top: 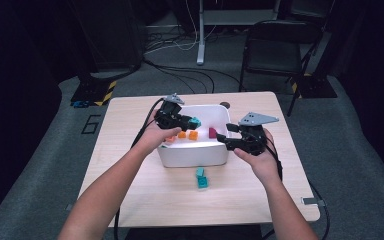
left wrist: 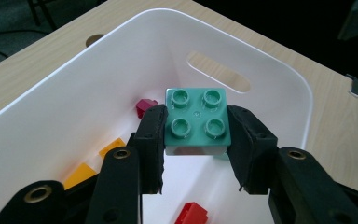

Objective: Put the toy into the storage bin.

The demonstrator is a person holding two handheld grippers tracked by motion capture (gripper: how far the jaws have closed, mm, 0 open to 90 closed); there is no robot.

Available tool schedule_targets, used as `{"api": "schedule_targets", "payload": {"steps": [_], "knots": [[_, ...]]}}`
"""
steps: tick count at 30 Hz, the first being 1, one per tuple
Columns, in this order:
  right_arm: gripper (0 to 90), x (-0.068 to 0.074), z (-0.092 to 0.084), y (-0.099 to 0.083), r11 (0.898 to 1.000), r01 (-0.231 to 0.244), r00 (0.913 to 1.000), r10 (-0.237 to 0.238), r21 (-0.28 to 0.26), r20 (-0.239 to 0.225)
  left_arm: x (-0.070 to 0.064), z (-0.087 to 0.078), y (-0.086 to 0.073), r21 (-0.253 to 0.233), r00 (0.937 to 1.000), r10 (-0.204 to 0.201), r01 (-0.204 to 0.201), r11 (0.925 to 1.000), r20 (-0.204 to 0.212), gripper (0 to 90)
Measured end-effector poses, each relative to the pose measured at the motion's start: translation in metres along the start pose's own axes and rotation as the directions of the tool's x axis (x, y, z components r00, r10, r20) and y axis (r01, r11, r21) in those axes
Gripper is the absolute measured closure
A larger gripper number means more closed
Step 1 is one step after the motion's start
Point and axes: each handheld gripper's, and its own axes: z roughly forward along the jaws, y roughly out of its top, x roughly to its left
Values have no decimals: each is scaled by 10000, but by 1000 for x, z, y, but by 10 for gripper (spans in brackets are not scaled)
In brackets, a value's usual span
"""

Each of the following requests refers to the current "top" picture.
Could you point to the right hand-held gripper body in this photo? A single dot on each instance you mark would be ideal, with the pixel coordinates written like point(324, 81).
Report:
point(251, 140)

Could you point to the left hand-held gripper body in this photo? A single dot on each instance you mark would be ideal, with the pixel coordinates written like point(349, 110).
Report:
point(170, 115)

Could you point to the pale teal brick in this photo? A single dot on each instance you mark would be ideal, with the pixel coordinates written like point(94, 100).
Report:
point(196, 122)

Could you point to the magenta brick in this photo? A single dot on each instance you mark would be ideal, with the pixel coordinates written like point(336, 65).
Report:
point(212, 133)

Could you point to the white plastic bin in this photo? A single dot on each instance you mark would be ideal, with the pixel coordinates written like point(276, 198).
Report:
point(193, 156)

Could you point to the person's left hand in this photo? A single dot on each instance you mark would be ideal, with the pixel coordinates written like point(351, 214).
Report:
point(155, 136)

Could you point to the person's right hand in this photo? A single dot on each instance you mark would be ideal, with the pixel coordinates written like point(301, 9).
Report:
point(263, 166)

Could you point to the round table grommet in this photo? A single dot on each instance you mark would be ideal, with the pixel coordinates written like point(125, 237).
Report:
point(225, 105)

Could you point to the green brick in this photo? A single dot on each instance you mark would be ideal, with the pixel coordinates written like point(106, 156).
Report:
point(163, 146)

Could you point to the dark teal brick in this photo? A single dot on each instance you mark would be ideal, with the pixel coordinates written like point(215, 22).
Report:
point(202, 182)

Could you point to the black striped stand base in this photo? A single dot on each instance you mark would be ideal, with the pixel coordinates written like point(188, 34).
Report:
point(90, 90)
point(316, 88)

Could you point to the black folding chair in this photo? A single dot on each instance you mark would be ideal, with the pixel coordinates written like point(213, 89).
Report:
point(273, 53)

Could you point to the metal table clamp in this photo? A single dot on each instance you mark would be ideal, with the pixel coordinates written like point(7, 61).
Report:
point(69, 207)
point(313, 201)

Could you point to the blue connector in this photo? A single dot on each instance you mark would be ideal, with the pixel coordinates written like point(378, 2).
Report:
point(80, 104)

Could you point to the person's dark pants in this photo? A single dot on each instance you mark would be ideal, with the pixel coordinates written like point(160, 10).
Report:
point(193, 233)

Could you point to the black cabinet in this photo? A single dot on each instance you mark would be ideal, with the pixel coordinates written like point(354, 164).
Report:
point(113, 33)

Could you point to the white desk frame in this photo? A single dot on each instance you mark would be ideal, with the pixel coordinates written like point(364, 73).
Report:
point(200, 40)

